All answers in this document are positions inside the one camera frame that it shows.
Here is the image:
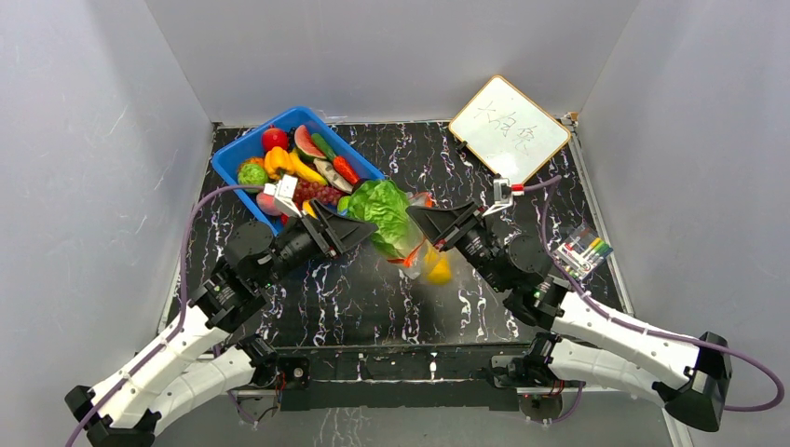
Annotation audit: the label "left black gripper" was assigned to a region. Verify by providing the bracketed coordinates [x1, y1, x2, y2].
[257, 199, 379, 290]

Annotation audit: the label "clear zip top bag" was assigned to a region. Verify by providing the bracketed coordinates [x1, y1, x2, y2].
[386, 215, 437, 285]

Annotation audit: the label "yellow toy mango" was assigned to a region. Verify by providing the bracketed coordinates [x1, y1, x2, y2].
[423, 250, 453, 285]

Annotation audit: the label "green toy lettuce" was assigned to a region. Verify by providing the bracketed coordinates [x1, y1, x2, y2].
[347, 180, 422, 259]

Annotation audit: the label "green toy custard apple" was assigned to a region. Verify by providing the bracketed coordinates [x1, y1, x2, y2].
[237, 162, 269, 186]

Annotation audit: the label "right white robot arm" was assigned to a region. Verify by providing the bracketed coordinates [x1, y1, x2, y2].
[407, 202, 731, 432]

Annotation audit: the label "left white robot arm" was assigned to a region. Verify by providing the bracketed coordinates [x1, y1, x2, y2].
[64, 203, 377, 446]

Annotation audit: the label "toy purple grapes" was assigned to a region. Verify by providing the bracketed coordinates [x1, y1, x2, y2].
[293, 179, 345, 208]

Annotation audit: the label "toy mushroom slice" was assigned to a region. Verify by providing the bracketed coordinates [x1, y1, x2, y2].
[313, 158, 353, 194]

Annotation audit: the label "toy carrot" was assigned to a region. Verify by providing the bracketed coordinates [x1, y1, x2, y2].
[333, 156, 361, 186]

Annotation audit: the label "toy banana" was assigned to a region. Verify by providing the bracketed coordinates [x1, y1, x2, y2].
[289, 151, 328, 186]

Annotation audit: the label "toy peach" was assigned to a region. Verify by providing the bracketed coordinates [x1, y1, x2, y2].
[255, 192, 281, 217]

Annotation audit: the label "green toy cucumber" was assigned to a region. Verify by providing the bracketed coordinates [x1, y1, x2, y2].
[311, 133, 336, 163]

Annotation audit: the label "toy watermelon slice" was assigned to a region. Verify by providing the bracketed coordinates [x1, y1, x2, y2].
[293, 125, 326, 162]

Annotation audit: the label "yellow toy bell pepper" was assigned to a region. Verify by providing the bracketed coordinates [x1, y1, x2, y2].
[264, 146, 294, 181]

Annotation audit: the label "white dry-erase board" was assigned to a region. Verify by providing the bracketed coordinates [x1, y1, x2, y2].
[448, 75, 571, 183]

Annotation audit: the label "red toy pomegranate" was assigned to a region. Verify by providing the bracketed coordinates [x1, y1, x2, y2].
[261, 126, 290, 154]

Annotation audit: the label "blue plastic bin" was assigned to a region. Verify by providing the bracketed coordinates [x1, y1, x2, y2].
[211, 107, 385, 234]

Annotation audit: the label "pack of coloured markers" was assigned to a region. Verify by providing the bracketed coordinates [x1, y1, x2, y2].
[552, 223, 613, 281]

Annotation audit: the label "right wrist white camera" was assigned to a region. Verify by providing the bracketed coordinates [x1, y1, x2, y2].
[483, 178, 524, 217]

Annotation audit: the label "wrist white camera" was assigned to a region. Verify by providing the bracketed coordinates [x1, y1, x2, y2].
[483, 178, 524, 217]
[264, 175, 303, 218]

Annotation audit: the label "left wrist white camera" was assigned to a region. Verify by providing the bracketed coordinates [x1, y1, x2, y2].
[264, 175, 303, 218]

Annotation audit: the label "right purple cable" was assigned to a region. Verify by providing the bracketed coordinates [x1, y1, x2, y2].
[511, 175, 786, 413]

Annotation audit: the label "purple cable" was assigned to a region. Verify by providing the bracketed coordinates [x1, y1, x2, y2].
[511, 175, 786, 413]
[64, 183, 266, 447]

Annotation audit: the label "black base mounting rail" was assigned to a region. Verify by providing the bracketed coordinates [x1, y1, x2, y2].
[123, 339, 624, 413]

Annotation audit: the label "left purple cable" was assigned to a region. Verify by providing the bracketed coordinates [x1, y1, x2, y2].
[64, 183, 266, 447]

